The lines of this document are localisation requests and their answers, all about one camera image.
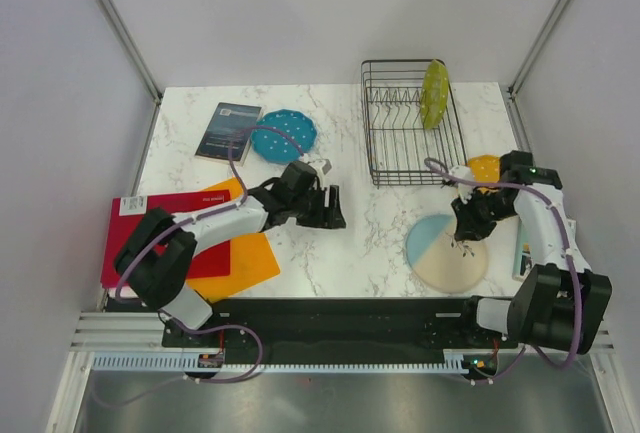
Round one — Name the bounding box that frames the blue and cream plate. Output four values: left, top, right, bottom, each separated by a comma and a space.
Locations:
404, 214, 489, 294

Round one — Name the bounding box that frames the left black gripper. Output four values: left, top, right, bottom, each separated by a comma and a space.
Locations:
289, 184, 345, 229

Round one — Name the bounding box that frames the dark blue book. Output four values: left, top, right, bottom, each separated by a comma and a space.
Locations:
195, 102, 262, 163

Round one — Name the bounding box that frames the aluminium frame rail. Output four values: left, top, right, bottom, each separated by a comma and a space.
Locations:
69, 310, 169, 352

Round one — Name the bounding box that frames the red cutting board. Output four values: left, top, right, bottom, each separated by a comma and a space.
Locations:
148, 189, 231, 280

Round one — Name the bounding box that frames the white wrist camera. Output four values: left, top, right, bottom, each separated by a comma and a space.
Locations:
301, 154, 332, 189
448, 165, 475, 204

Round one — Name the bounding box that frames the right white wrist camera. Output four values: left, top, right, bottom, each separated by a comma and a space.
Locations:
448, 165, 475, 204

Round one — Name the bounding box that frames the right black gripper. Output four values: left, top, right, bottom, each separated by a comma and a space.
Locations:
450, 187, 518, 242

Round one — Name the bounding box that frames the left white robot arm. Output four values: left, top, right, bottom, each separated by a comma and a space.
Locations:
113, 160, 346, 346

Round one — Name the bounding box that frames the light blue cable duct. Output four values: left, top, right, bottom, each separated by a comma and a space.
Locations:
91, 352, 469, 374

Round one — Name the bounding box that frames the orange translucent cutting board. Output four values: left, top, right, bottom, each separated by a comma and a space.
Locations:
187, 176, 282, 303

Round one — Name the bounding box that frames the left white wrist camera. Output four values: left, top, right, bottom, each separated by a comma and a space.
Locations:
301, 154, 332, 189

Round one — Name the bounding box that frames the blue polka dot plate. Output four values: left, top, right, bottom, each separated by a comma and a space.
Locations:
251, 109, 317, 164

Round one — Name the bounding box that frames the yellow polka dot plate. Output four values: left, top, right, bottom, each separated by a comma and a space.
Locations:
467, 154, 501, 184

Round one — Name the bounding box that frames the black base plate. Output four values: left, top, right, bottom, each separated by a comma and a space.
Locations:
162, 298, 518, 364

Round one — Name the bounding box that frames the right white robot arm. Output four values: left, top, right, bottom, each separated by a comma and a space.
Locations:
447, 150, 612, 356

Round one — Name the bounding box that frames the black wire dish rack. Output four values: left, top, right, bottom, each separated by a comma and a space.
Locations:
361, 59, 467, 186

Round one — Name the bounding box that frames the magenta book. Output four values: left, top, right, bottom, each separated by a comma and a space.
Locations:
101, 192, 204, 290

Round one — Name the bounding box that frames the green polka dot plate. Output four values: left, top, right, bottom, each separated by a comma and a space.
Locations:
420, 60, 449, 129

